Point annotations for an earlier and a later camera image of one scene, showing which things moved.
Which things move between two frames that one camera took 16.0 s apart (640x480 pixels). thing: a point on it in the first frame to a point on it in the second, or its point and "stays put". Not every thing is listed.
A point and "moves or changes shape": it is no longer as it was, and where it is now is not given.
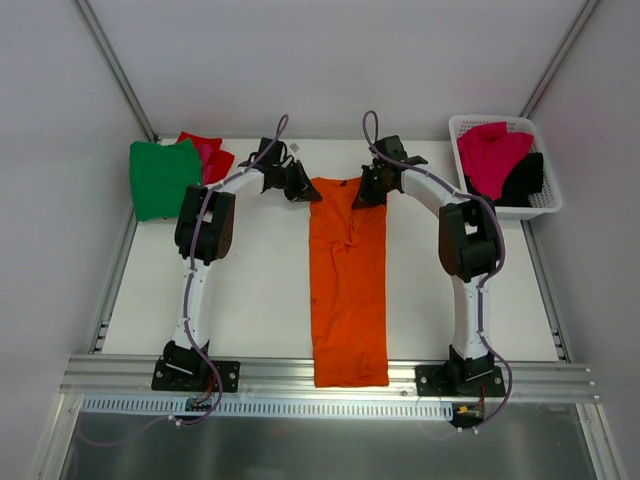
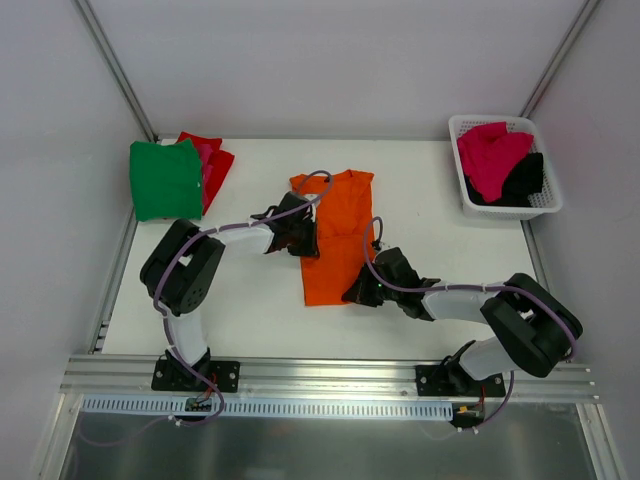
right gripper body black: [373, 181] to [368, 288]
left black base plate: [189, 375] stays put
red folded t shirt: [220, 161] stays put
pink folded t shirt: [205, 153] stays put
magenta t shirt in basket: [490, 152] stays put
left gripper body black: [291, 177] to [304, 240]
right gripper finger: [371, 193] to [361, 290]
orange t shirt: [350, 286] moves or changes shape
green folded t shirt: [160, 175] stays put
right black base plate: [459, 381] stays put
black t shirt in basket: [522, 181] stays put
